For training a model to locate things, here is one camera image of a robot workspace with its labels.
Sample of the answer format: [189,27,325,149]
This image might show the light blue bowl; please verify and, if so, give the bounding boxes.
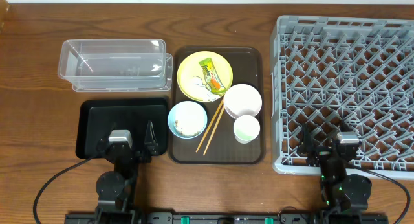
[168,101,208,139]

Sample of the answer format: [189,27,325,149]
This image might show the black waste tray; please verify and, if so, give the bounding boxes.
[76,98,168,159]

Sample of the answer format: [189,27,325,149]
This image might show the white cup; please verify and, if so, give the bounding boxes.
[233,115,261,144]

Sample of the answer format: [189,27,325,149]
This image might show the brown serving tray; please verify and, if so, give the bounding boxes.
[168,46,265,164]

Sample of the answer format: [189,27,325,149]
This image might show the wooden chopstick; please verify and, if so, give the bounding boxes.
[195,99,224,153]
[203,106,224,155]

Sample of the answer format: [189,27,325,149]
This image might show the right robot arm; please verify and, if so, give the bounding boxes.
[298,124,372,223]

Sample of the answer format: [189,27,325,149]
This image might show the rice leftovers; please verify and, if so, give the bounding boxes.
[174,120,202,137]

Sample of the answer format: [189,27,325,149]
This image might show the white tissue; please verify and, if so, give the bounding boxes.
[191,76,220,102]

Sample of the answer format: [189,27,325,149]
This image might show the clear plastic bin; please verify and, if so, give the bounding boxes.
[58,39,173,92]

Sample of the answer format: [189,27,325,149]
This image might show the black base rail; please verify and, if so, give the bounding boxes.
[63,211,389,224]

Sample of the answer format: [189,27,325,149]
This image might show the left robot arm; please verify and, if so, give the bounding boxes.
[94,121,158,224]

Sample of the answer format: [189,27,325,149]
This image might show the yellow plate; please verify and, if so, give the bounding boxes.
[177,50,233,102]

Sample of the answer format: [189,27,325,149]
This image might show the grey dishwasher rack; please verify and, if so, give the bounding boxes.
[270,16,413,180]

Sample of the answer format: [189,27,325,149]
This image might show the green snack wrapper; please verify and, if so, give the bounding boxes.
[199,58,226,95]

